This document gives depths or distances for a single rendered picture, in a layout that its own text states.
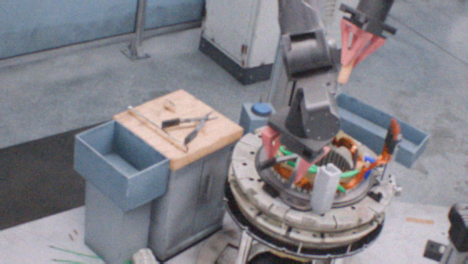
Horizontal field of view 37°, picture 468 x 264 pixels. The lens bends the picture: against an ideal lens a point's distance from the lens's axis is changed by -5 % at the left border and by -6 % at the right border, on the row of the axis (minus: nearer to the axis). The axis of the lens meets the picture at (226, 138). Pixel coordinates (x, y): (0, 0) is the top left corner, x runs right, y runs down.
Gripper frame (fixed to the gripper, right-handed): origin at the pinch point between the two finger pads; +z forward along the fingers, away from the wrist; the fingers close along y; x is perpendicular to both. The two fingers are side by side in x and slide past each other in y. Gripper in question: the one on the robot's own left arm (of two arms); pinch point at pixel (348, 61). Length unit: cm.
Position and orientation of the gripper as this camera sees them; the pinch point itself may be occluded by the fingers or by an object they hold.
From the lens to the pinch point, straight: 130.2
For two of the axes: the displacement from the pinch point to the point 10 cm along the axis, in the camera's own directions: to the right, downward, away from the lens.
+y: 7.5, 1.3, 6.5
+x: -5.3, -4.7, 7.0
